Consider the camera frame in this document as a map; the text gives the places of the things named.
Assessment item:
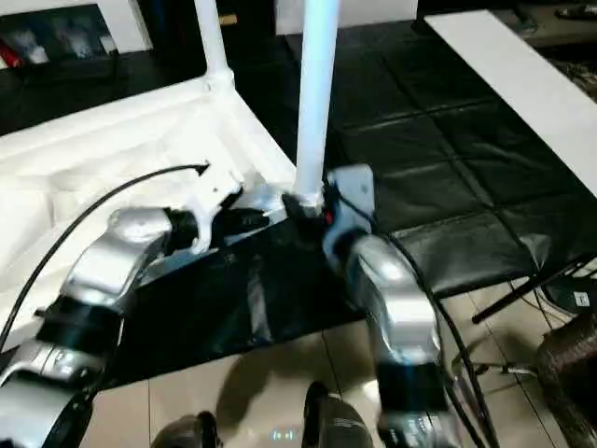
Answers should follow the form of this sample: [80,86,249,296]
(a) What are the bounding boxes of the white plastic table leg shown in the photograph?
[295,0,342,204]
[194,0,236,91]

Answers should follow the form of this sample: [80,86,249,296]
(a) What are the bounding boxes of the white plastic table top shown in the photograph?
[0,73,301,351]

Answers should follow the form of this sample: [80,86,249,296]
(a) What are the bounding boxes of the black work mat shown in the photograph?
[0,21,597,385]

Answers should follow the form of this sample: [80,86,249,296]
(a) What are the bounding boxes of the black cabinet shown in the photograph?
[149,0,304,80]

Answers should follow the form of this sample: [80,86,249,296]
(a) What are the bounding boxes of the white plastic bag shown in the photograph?
[274,0,421,35]

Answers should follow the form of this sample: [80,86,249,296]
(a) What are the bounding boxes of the dark right robot foot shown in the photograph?
[302,382,376,448]

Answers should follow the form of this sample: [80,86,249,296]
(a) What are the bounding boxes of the dark robot foot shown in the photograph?
[302,382,376,448]
[152,413,221,448]

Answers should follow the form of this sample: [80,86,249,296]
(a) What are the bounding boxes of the dark left robot foot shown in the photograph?
[152,413,221,448]

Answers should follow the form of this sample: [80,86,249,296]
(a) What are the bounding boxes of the white cabinet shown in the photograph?
[0,0,156,59]

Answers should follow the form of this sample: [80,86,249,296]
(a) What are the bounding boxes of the black rod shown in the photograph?
[471,261,597,325]

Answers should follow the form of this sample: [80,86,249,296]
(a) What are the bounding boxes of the white flat sheet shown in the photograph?
[424,9,597,199]

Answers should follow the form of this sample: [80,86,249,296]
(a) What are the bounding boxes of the small bottles on shelf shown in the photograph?
[0,17,115,64]

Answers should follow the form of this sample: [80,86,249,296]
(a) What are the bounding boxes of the brown wicker basket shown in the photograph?
[535,312,597,448]

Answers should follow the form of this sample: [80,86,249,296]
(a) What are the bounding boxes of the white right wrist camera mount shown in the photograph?
[321,164,377,264]

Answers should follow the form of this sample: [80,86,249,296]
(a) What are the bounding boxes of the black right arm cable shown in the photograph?
[328,191,500,448]

